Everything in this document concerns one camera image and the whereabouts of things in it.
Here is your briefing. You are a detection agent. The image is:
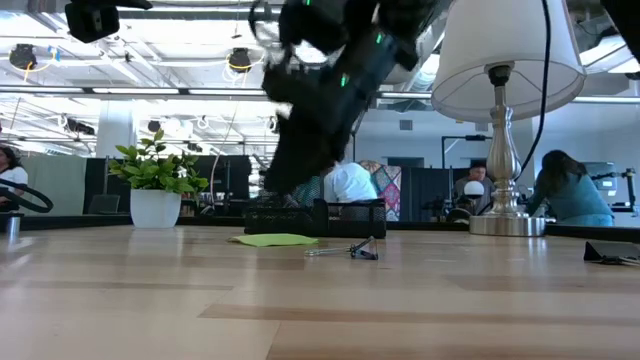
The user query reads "green potted plant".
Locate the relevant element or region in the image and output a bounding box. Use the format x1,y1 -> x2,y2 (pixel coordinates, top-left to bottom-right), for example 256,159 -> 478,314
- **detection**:
107,128 -> 210,230

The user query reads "black ceiling device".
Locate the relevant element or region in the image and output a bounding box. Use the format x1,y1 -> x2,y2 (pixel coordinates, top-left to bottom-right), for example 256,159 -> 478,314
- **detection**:
8,43 -> 39,71
227,47 -> 254,75

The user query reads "silver metal cylinder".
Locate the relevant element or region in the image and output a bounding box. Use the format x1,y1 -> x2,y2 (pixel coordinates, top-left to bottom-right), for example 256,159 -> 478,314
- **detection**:
4,212 -> 22,242

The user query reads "white shade table lamp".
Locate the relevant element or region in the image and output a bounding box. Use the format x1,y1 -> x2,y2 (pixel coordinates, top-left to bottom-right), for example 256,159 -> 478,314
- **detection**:
430,0 -> 587,238

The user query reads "green sticky note pad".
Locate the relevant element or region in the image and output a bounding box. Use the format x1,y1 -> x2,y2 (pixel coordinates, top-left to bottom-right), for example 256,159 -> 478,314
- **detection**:
227,232 -> 320,248

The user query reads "colourful patterned panel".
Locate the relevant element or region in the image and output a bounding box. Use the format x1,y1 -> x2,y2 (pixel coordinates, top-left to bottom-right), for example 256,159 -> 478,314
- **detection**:
357,159 -> 403,222

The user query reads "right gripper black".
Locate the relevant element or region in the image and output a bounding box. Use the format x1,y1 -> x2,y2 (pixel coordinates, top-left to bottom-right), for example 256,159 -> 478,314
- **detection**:
249,0 -> 441,194

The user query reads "ceiling strip light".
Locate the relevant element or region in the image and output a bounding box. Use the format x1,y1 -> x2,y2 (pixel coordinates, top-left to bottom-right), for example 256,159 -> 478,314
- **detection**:
0,86 -> 281,97

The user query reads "white globe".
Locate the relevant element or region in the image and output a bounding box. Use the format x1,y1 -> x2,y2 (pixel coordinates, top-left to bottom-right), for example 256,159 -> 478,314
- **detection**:
462,179 -> 486,199

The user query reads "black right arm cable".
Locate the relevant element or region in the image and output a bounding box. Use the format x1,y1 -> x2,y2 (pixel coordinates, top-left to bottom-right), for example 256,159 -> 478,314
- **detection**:
514,0 -> 551,181

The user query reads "black aluminium table frame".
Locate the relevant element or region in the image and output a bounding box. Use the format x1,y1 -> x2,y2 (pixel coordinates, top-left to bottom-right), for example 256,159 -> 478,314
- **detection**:
19,213 -> 640,244

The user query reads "black mesh desk organizer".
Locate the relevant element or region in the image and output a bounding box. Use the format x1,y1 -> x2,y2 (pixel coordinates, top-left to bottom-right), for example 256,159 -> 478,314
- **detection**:
243,196 -> 388,240

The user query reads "dark office partition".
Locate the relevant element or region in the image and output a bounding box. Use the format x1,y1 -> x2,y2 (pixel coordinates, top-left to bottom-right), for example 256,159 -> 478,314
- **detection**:
82,155 -> 251,216

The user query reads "black binder clip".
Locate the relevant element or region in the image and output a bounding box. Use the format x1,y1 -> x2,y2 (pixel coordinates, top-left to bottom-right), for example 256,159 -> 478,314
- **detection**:
583,240 -> 640,267
304,235 -> 380,262

